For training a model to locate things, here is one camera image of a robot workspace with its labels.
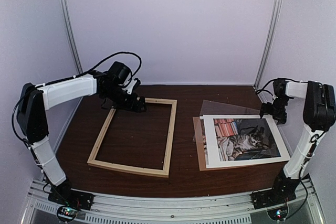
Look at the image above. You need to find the white mat board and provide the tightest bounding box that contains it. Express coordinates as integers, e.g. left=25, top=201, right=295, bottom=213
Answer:
left=200, top=114, right=290, bottom=170

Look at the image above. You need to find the aluminium corner post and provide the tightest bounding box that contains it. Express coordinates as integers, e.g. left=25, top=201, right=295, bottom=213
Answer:
left=55, top=0, right=87, bottom=88
left=254, top=0, right=283, bottom=88

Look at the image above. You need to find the brown backing board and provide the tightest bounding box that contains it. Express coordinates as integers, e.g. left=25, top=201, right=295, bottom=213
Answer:
left=193, top=117, right=207, bottom=171

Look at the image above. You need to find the cat photo print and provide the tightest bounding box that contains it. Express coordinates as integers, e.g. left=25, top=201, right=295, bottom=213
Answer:
left=203, top=117, right=281, bottom=164

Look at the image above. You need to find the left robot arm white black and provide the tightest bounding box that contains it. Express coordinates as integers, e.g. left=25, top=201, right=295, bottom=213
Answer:
left=15, top=61, right=146, bottom=205

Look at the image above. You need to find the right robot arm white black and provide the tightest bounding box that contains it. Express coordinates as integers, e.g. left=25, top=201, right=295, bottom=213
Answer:
left=256, top=78, right=335, bottom=204

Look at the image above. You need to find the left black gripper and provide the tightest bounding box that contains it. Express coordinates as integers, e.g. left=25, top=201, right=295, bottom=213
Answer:
left=103, top=84, right=148, bottom=113

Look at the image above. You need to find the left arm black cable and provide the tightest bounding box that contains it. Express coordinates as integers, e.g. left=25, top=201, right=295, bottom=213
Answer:
left=12, top=52, right=142, bottom=141

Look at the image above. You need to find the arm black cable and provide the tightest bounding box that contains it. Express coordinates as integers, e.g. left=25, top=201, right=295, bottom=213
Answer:
left=12, top=52, right=142, bottom=141
left=256, top=78, right=320, bottom=206

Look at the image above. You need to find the light wooden picture frame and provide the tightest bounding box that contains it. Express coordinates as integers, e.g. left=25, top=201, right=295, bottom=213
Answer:
left=87, top=98, right=177, bottom=178

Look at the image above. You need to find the right aluminium corner post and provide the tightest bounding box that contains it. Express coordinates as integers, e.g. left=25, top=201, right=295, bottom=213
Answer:
left=254, top=0, right=283, bottom=88

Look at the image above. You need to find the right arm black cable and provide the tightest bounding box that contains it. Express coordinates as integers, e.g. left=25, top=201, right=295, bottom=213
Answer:
left=256, top=78, right=320, bottom=206

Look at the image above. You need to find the clear acrylic sheet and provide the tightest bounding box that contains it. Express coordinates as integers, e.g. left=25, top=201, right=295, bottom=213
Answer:
left=193, top=100, right=284, bottom=143

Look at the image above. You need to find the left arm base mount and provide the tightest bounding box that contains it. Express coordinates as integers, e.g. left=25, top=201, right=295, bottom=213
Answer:
left=48, top=190, right=94, bottom=210

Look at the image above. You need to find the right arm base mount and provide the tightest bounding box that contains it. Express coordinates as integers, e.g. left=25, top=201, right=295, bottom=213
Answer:
left=250, top=189, right=297, bottom=209

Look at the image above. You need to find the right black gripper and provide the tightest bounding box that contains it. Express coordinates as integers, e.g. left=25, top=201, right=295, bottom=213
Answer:
left=260, top=97, right=289, bottom=124

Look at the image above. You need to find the left aluminium corner post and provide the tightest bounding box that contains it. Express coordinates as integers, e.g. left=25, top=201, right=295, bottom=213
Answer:
left=55, top=0, right=87, bottom=88

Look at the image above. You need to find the aluminium front rail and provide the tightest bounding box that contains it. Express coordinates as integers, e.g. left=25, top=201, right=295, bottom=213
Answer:
left=22, top=178, right=320, bottom=224

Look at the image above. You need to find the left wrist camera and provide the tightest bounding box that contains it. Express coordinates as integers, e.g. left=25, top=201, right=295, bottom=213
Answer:
left=122, top=78, right=141, bottom=95

